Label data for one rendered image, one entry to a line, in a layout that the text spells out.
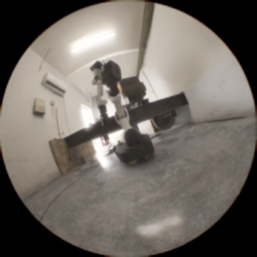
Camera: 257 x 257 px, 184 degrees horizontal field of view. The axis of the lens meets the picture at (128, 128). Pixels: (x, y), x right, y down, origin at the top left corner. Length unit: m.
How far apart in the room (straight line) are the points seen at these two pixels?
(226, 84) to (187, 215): 1.33
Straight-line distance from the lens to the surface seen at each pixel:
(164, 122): 2.00
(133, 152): 0.73
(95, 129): 1.48
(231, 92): 1.36
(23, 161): 1.51
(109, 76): 1.09
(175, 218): 0.37
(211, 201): 0.40
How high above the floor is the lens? 0.35
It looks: 1 degrees up
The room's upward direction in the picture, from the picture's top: 21 degrees counter-clockwise
